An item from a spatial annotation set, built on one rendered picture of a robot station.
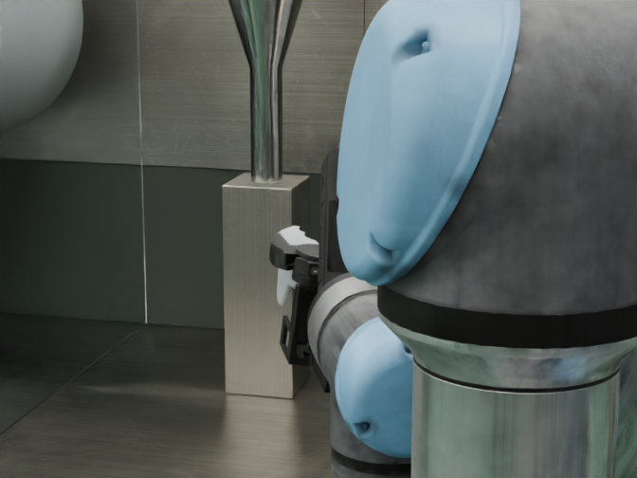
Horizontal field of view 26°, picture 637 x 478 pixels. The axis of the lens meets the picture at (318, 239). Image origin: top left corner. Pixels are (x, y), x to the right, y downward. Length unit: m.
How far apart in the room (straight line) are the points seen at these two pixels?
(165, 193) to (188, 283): 0.14
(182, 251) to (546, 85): 1.55
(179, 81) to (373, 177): 1.47
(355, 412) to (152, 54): 1.25
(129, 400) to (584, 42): 1.30
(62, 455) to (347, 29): 0.70
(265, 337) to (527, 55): 1.25
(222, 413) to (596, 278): 1.21
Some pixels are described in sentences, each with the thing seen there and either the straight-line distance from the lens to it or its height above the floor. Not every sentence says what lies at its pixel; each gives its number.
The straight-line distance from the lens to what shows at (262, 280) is 1.71.
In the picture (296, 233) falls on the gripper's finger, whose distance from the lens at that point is 1.09.
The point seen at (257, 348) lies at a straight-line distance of 1.74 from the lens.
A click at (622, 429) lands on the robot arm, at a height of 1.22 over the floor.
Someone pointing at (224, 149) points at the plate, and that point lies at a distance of 1.97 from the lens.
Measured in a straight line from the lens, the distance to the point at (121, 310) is 1.98.
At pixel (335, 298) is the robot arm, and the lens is 0.91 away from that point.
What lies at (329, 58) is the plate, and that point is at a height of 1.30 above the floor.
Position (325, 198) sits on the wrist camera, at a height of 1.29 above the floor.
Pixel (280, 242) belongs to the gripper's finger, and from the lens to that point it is 1.05.
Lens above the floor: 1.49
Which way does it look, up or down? 13 degrees down
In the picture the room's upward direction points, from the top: straight up
